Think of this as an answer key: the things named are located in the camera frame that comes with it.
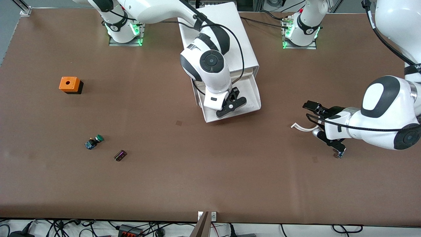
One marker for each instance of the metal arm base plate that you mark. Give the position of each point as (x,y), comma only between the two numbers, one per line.
(131,42)
(301,47)

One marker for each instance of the green mushroom push button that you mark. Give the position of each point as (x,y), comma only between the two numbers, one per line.
(98,138)

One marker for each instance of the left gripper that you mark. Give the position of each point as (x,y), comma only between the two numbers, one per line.
(333,112)

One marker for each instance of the white plastic drawer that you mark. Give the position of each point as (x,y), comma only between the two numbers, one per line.
(251,98)

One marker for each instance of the white curved plastic bracket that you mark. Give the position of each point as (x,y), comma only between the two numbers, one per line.
(297,126)

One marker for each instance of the dark maroon capacitor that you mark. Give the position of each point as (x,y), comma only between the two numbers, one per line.
(120,155)

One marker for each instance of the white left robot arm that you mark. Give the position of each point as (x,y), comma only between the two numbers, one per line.
(401,115)

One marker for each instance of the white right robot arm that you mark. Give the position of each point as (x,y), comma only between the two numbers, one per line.
(215,79)

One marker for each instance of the black power adapter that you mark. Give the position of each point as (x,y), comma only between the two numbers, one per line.
(21,234)

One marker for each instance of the white drawer cabinet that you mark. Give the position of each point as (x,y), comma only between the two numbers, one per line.
(227,13)

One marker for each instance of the orange button enclosure box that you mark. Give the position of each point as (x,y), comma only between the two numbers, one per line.
(74,84)

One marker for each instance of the black power strip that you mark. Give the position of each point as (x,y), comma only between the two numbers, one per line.
(130,232)

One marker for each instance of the brown wooden post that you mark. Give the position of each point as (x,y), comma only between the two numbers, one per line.
(201,227)

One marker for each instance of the aluminium frame profile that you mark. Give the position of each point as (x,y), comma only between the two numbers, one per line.
(23,6)

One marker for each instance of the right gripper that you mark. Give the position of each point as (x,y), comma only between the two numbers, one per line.
(235,91)

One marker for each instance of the small white mounting bracket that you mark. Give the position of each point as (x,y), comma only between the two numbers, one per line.
(213,216)
(200,215)

